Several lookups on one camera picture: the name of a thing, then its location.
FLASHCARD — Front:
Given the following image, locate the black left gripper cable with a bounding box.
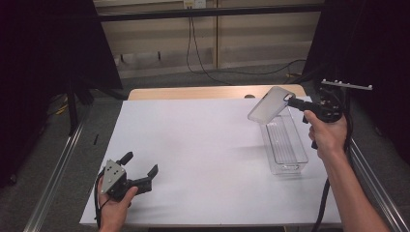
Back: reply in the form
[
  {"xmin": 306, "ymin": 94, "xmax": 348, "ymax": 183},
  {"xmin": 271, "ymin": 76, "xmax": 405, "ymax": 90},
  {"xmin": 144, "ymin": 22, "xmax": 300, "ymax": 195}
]
[{"xmin": 93, "ymin": 170, "xmax": 110, "ymax": 230}]

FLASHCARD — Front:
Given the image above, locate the black floor cable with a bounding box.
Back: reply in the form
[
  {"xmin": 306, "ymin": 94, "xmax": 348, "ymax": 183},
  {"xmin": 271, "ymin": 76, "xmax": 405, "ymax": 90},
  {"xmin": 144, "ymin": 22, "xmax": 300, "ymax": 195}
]
[
  {"xmin": 190, "ymin": 15, "xmax": 308, "ymax": 77},
  {"xmin": 186, "ymin": 15, "xmax": 234, "ymax": 87}
]

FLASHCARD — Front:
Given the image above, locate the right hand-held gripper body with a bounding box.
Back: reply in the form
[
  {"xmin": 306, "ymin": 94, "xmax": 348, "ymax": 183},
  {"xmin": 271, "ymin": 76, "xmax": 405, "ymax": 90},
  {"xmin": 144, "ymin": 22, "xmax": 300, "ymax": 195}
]
[{"xmin": 317, "ymin": 78, "xmax": 374, "ymax": 124}]

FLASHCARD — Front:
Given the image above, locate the iridescent blue phone case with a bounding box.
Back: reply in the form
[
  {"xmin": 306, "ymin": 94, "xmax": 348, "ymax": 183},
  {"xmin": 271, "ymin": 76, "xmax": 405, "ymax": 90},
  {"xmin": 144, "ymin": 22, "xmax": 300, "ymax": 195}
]
[{"xmin": 247, "ymin": 85, "xmax": 297, "ymax": 126}]

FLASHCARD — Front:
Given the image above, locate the white wall socket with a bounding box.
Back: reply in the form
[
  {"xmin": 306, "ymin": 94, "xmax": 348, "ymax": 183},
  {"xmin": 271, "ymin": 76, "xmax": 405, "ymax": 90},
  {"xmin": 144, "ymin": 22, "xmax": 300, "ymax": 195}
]
[{"xmin": 183, "ymin": 0, "xmax": 207, "ymax": 10}]

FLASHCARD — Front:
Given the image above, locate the black horizontal bar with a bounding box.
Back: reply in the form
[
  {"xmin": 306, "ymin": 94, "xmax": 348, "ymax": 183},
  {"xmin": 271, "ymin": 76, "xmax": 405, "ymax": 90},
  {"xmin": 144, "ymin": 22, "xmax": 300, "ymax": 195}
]
[{"xmin": 96, "ymin": 3, "xmax": 325, "ymax": 22}]

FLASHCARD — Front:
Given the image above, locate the person's left hand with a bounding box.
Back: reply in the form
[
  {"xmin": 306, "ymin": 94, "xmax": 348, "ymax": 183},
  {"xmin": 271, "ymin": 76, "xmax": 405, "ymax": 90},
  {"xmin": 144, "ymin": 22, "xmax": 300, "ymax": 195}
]
[{"xmin": 97, "ymin": 178, "xmax": 139, "ymax": 232}]

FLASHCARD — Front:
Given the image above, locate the metal floor rail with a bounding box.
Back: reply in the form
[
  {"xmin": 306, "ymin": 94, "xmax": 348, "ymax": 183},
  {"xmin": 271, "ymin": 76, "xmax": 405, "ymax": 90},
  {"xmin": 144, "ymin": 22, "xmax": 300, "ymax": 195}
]
[
  {"xmin": 347, "ymin": 134, "xmax": 410, "ymax": 232},
  {"xmin": 23, "ymin": 102, "xmax": 93, "ymax": 232}
]

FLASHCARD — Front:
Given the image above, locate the black curtain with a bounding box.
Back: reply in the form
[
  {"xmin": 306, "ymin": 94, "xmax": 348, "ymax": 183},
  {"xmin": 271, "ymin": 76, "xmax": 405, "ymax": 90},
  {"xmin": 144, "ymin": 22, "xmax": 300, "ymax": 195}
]
[
  {"xmin": 303, "ymin": 0, "xmax": 410, "ymax": 165},
  {"xmin": 0, "ymin": 0, "xmax": 124, "ymax": 188}
]

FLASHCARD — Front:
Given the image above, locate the black stand leg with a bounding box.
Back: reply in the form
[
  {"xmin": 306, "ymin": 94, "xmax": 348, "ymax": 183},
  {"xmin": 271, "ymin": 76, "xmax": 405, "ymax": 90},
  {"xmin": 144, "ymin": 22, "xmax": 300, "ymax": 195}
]
[{"xmin": 66, "ymin": 80, "xmax": 81, "ymax": 136}]

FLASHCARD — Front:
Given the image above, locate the clear plastic container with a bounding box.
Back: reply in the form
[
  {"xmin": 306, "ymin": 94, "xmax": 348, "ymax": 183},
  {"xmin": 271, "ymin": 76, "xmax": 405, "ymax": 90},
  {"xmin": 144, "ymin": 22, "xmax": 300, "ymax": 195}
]
[{"xmin": 259, "ymin": 107, "xmax": 309, "ymax": 177}]

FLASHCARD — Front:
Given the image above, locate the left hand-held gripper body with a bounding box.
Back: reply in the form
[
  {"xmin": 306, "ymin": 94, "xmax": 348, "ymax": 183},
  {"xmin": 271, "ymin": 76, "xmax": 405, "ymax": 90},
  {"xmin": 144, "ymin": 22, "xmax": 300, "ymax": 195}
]
[{"xmin": 101, "ymin": 159, "xmax": 140, "ymax": 203}]

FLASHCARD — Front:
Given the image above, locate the wooden table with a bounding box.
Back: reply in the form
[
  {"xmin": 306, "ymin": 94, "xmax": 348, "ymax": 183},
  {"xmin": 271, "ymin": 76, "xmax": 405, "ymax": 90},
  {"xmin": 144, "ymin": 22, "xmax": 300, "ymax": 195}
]
[{"xmin": 128, "ymin": 84, "xmax": 308, "ymax": 102}]

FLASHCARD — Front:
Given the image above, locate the person's right hand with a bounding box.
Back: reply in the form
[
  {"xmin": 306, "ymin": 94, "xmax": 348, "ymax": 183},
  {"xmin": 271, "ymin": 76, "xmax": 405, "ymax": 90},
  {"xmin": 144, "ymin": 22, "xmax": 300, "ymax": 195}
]
[{"xmin": 303, "ymin": 109, "xmax": 348, "ymax": 160}]

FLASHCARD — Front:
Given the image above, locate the white table cover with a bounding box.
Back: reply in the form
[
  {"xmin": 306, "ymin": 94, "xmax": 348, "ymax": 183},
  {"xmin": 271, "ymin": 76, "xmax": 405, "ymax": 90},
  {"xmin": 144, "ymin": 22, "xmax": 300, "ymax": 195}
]
[{"xmin": 79, "ymin": 96, "xmax": 356, "ymax": 226}]

